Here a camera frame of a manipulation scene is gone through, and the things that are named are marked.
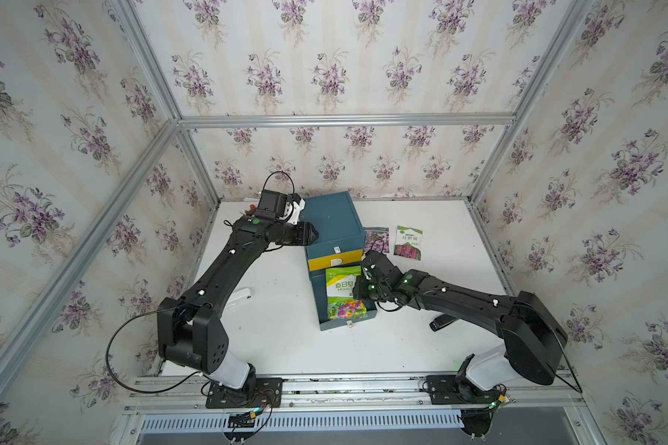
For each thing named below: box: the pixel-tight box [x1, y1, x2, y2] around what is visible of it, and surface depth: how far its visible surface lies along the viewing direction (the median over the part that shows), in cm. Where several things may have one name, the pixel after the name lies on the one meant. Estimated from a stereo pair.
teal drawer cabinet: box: [298, 190, 367, 272], surface depth 84 cm
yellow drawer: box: [307, 249, 365, 272], surface depth 88 cm
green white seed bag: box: [393, 225, 424, 261], surface depth 107 cm
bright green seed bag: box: [325, 265, 369, 320], surface depth 84 cm
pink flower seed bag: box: [363, 226, 390, 255], surface depth 109 cm
